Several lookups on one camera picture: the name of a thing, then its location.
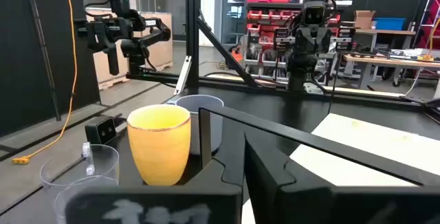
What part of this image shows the black aluminium table frame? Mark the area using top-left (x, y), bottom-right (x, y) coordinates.
top-left (125, 0), bottom-right (440, 115)

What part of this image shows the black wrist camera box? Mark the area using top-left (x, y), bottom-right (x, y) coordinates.
top-left (302, 0), bottom-right (327, 27)

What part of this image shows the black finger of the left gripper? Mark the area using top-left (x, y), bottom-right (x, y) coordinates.
top-left (274, 27), bottom-right (290, 52)
top-left (338, 27), bottom-right (355, 52)

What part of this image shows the yellow cable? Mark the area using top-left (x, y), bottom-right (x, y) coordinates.
top-left (11, 0), bottom-right (78, 166)

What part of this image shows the blue plastic bin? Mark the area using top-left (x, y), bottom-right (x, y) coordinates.
top-left (373, 17), bottom-right (407, 31)

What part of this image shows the black table-level camera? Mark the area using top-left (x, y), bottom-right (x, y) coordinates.
top-left (85, 114), bottom-right (118, 146)

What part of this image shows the white cable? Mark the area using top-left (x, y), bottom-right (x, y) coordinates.
top-left (403, 66), bottom-right (423, 97)

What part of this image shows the red bin storage rack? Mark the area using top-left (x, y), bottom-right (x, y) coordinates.
top-left (245, 0), bottom-right (345, 81)

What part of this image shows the black partition panel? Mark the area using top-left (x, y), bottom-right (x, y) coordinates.
top-left (0, 0), bottom-right (101, 138)

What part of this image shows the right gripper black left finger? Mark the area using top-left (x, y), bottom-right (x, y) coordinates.
top-left (65, 131), bottom-right (245, 224)

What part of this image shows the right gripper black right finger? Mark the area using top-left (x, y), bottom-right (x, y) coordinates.
top-left (244, 131), bottom-right (440, 224)

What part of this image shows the black frame wooden shelf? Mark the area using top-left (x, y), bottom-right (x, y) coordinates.
top-left (198, 52), bottom-right (440, 224)

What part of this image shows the clear plastic measuring cup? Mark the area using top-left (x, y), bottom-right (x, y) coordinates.
top-left (39, 142), bottom-right (120, 224)

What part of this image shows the yellow ceramic mug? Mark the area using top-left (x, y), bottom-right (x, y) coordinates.
top-left (126, 104), bottom-right (192, 187)

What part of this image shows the grey matte mug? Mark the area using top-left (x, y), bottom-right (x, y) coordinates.
top-left (174, 94), bottom-right (226, 157)

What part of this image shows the silver metal bracket strip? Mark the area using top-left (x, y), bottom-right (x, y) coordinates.
top-left (173, 55), bottom-right (193, 96)

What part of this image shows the cardboard box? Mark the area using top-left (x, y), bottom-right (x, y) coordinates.
top-left (354, 9), bottom-right (377, 30)

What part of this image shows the plywood shipping crate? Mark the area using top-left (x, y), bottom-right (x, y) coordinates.
top-left (85, 10), bottom-right (174, 91)

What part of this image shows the wooden top workbench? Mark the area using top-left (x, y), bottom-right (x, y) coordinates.
top-left (342, 52), bottom-right (440, 91)

